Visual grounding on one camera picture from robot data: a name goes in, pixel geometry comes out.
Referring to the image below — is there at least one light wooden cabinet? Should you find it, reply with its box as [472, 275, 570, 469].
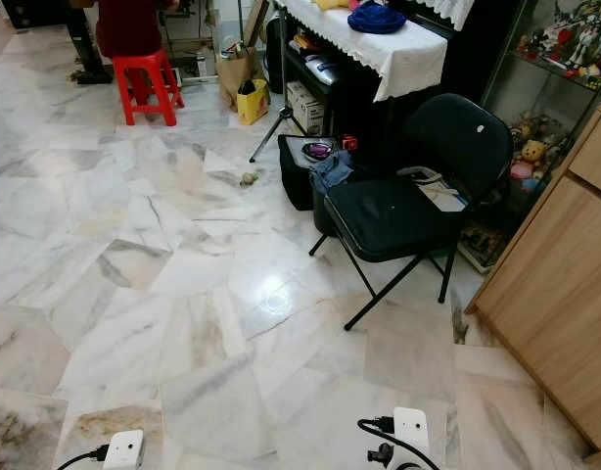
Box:
[465, 98, 601, 453]

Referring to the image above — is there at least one red plastic stool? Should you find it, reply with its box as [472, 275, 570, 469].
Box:
[113, 51, 182, 126]

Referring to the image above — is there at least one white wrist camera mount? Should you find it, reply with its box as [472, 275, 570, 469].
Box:
[392, 407, 431, 456]
[102, 430, 145, 470]

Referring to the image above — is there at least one black piano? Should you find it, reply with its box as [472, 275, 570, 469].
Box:
[266, 0, 527, 148]

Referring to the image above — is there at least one metal tripod stand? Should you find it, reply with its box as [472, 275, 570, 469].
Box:
[250, 0, 301, 164]

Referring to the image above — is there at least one glass display cabinet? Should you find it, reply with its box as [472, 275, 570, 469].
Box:
[457, 0, 601, 275]

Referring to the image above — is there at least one blue cap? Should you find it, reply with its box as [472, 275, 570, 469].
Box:
[347, 2, 407, 35]

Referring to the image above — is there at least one person in dark red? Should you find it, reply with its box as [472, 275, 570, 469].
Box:
[95, 0, 180, 58]

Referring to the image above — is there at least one round purple disc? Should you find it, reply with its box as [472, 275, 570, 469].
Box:
[302, 142, 334, 162]

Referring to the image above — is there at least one white lace cloth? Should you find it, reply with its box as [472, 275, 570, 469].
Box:
[276, 0, 450, 103]

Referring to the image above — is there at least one black fabric bag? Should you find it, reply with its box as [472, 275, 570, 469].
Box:
[278, 134, 341, 212]

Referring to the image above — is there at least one blue denim cloth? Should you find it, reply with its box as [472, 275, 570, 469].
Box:
[308, 150, 353, 195]

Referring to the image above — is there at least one yellow bag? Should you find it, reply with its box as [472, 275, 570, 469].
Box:
[235, 78, 269, 126]

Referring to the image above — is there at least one brown paper bag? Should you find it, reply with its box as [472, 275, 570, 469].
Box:
[215, 44, 262, 109]

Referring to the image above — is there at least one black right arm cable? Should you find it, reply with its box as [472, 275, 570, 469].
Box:
[357, 417, 443, 470]

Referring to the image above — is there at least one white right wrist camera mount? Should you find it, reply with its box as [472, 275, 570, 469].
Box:
[392, 407, 431, 456]

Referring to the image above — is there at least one white blue plastic bag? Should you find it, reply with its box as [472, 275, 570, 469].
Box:
[305, 54, 346, 86]

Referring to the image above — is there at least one yellow bear plush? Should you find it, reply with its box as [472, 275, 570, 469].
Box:
[519, 140, 548, 164]

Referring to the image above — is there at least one black folding chair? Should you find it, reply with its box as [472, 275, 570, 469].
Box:
[308, 92, 517, 332]

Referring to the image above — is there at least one white cardboard box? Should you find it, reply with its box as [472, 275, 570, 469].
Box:
[286, 81, 326, 136]

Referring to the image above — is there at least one black desk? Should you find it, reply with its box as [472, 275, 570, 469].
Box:
[2, 0, 111, 86]

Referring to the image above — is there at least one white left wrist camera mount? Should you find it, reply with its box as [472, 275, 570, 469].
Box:
[102, 430, 145, 470]

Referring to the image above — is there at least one white tote bag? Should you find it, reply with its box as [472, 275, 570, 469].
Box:
[396, 166, 473, 213]

